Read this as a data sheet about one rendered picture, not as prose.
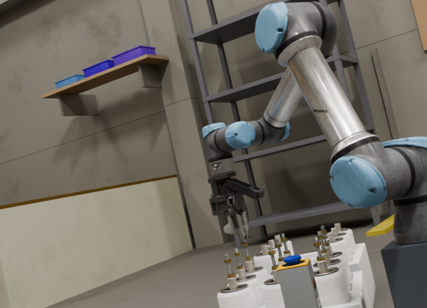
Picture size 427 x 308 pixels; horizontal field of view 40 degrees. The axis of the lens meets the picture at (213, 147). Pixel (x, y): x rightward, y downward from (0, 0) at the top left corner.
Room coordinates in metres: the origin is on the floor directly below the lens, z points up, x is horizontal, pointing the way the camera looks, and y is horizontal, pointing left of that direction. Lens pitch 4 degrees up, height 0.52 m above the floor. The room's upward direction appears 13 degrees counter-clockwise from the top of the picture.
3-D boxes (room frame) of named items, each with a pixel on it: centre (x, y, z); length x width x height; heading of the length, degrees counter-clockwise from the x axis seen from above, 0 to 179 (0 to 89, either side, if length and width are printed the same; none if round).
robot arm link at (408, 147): (1.35, -0.43, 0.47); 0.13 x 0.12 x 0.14; 122
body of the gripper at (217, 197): (1.78, -0.01, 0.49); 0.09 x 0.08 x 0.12; 61
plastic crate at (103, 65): (5.50, 0.86, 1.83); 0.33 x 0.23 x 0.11; 60
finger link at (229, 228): (1.76, 0.00, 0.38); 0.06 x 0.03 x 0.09; 61
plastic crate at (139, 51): (5.31, 0.52, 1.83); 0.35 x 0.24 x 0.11; 60
